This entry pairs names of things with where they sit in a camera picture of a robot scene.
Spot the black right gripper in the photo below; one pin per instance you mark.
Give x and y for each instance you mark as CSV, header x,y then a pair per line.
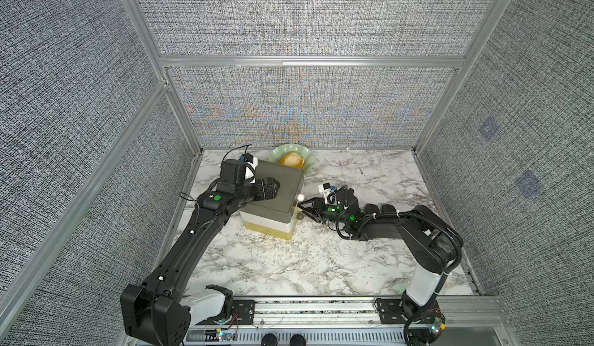
x,y
318,206

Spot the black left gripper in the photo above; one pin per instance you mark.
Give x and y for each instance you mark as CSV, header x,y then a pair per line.
x,y
261,194

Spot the three-drawer storage cabinet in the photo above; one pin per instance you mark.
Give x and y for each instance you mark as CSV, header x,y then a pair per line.
x,y
276,217

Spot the black computer mouse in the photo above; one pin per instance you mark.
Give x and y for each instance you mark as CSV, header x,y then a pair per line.
x,y
370,209
388,209

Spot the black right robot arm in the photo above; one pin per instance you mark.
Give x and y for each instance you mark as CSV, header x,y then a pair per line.
x,y
436,247

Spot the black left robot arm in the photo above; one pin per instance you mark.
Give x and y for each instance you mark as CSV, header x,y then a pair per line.
x,y
153,311

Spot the green glass plate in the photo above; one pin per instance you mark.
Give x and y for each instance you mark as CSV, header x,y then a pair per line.
x,y
279,152

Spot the bread roll on plate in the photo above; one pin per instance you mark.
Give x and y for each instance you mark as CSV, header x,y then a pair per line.
x,y
293,159

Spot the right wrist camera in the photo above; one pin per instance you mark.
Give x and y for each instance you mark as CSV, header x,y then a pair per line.
x,y
326,190

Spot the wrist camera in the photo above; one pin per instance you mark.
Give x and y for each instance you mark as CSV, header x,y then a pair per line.
x,y
250,163
326,190

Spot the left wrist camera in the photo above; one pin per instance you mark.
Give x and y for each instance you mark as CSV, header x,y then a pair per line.
x,y
250,163

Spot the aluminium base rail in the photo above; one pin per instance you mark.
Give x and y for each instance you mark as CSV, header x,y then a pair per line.
x,y
357,320

